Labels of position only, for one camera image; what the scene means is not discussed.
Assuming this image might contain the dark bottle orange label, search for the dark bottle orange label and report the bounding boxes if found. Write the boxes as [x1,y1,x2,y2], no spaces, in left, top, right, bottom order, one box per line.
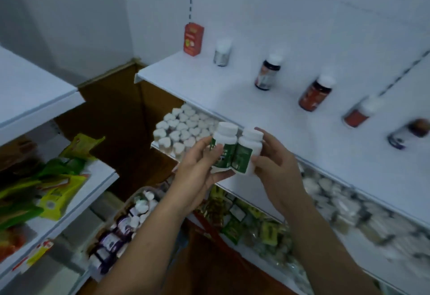
[254,53,284,91]

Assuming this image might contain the red carton box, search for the red carton box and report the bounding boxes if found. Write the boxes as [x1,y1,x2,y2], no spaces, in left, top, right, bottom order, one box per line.
[182,22,205,57]

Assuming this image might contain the person's left forearm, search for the person's left forearm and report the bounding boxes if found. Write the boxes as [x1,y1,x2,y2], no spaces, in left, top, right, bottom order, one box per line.
[94,197,199,295]

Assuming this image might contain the person's right forearm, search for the person's right forearm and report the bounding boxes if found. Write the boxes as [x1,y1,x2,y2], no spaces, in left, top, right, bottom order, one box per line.
[284,200,383,295]

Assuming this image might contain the clear plastic bin of bottles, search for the clear plastic bin of bottles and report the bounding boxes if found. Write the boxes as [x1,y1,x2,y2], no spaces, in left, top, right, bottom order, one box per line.
[86,185,166,284]

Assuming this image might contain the pile of snack bags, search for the pile of snack bags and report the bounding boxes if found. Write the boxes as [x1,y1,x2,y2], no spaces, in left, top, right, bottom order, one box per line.
[0,132,107,262]

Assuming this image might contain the red bottle white cap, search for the red bottle white cap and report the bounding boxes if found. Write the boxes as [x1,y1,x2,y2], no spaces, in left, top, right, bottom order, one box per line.
[297,74,337,113]

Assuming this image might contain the pile of mixed packets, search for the pile of mixed packets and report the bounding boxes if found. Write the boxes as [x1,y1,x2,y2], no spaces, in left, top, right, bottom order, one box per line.
[196,183,305,267]

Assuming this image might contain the person's right hand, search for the person's right hand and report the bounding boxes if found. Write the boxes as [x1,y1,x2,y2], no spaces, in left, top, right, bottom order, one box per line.
[250,127,311,221]

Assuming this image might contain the green label white bottle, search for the green label white bottle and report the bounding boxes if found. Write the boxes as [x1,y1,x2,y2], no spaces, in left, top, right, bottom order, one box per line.
[232,127,265,176]
[209,121,240,175]

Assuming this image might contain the stack of white heart-lid jars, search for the stack of white heart-lid jars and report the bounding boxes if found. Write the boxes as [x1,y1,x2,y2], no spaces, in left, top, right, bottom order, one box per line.
[152,102,221,164]

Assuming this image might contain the person's left hand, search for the person's left hand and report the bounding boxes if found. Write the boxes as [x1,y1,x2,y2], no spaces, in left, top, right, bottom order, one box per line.
[170,135,242,220]

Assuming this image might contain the red yellow price tag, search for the red yellow price tag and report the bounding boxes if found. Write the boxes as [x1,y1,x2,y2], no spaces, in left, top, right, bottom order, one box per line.
[19,237,55,274]

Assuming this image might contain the white metal shelf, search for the white metal shelf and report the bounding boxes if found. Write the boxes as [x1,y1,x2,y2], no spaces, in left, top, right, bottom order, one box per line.
[119,0,430,295]
[0,45,120,295]

